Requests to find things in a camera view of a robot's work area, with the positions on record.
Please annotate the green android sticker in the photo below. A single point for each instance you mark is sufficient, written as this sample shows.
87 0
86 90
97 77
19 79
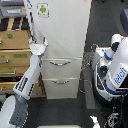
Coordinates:
43 10

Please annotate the white fridge door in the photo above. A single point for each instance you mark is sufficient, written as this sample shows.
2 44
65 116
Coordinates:
65 28

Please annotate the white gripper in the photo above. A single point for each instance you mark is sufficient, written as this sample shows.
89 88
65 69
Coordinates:
37 49

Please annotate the grey box on cabinet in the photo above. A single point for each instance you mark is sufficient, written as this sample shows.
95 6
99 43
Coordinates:
13 11

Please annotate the lower fridge drawer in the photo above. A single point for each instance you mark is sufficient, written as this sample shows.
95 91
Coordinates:
61 88

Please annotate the white fridge body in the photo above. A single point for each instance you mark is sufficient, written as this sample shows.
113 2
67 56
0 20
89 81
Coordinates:
64 24

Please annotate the white blue robot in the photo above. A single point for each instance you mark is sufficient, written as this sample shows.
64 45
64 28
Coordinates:
110 71

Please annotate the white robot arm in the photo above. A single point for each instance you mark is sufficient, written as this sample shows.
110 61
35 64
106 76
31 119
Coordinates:
14 111

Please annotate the wooden drawer cabinet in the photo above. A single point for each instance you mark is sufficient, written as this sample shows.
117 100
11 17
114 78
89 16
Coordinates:
15 53

